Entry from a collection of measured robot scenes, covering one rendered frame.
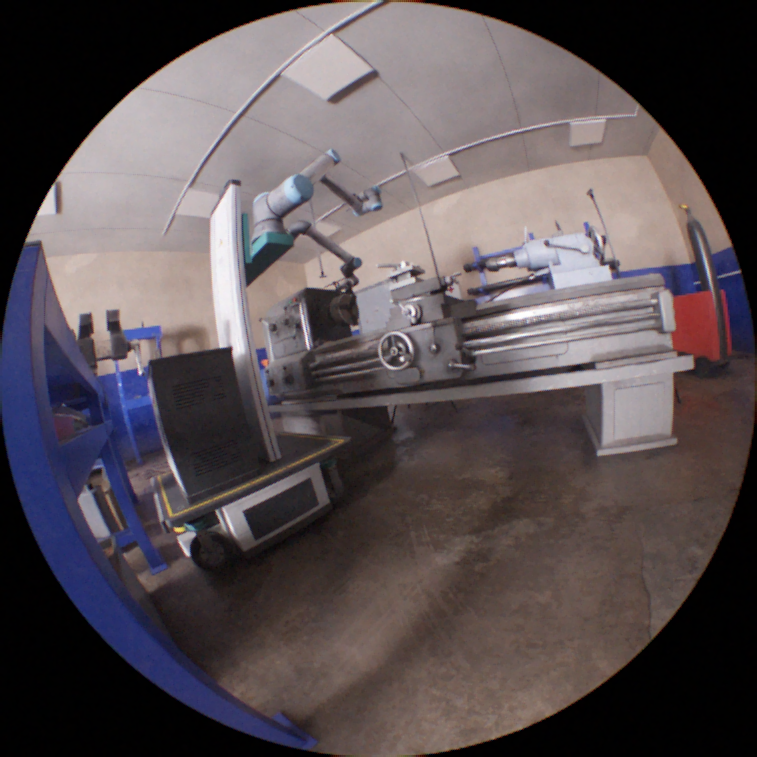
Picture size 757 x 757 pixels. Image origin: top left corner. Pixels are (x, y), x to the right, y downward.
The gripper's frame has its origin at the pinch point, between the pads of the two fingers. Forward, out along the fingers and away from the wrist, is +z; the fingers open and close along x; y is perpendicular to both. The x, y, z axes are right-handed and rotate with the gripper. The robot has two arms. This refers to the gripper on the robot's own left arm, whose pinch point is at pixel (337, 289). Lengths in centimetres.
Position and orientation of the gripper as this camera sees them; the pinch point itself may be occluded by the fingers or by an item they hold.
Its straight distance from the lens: 215.3
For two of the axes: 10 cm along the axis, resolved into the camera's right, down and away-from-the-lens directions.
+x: 8.7, -1.8, -4.7
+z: -3.3, 5.1, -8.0
